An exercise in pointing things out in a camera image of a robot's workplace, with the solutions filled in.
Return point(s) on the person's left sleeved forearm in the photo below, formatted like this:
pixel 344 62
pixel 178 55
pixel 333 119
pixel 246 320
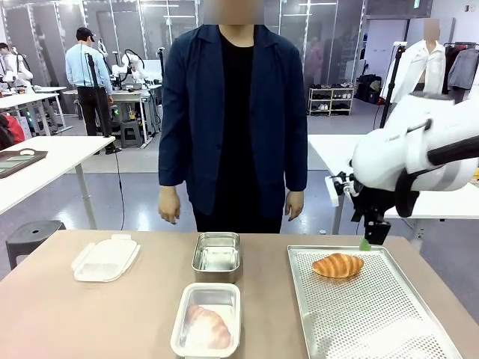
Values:
pixel 295 161

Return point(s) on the shallow steel container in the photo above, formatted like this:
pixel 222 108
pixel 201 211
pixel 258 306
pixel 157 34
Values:
pixel 198 299

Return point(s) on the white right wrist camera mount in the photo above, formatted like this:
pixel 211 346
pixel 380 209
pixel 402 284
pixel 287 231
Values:
pixel 337 198

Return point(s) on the black round stool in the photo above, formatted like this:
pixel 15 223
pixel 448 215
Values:
pixel 33 239

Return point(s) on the long white table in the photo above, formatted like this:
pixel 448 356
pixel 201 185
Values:
pixel 325 149

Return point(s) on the person's left hand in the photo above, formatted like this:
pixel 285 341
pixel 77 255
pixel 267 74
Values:
pixel 293 205

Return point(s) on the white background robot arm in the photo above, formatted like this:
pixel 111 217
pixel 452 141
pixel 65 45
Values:
pixel 132 69

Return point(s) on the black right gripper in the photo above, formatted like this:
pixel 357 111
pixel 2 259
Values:
pixel 368 205

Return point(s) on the person's right hand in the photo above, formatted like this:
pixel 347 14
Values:
pixel 168 203

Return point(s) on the person in navy jacket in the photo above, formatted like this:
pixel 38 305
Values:
pixel 232 119

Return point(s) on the white background desk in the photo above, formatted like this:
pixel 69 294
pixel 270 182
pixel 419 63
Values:
pixel 26 99

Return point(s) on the perforated metal baking tray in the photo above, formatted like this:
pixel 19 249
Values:
pixel 355 318

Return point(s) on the black tray with white item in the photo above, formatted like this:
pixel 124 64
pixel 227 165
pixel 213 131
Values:
pixel 20 159

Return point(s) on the red garment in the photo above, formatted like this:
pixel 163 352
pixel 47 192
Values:
pixel 11 131

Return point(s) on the clothes rack with grey jacket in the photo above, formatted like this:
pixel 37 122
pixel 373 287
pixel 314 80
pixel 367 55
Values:
pixel 462 69

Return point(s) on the golden croissant bread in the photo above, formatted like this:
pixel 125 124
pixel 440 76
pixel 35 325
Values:
pixel 209 325
pixel 337 265

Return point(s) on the mannequin with white shirt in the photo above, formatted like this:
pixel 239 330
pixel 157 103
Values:
pixel 430 67

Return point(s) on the man in light blue shirt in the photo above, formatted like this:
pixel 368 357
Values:
pixel 88 71

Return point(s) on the translucent plastic lid with clips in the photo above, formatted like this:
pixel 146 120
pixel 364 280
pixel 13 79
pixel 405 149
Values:
pixel 177 344

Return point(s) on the white table with black tray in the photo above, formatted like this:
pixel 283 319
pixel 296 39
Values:
pixel 67 153

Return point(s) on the person's right sleeved forearm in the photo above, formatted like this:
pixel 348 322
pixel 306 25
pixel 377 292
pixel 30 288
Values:
pixel 170 157

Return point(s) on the black bags pile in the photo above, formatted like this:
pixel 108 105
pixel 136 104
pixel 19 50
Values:
pixel 368 89

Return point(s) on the grey step stool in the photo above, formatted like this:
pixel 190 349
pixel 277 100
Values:
pixel 131 134

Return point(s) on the deep steel container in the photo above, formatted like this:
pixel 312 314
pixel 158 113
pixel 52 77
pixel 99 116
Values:
pixel 216 258

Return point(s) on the white shoe rack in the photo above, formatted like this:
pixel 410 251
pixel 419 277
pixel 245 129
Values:
pixel 331 101

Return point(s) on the black tripod with white top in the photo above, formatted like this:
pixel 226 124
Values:
pixel 391 82

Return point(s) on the white plastic lid with clips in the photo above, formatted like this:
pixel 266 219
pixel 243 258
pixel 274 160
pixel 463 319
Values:
pixel 105 260

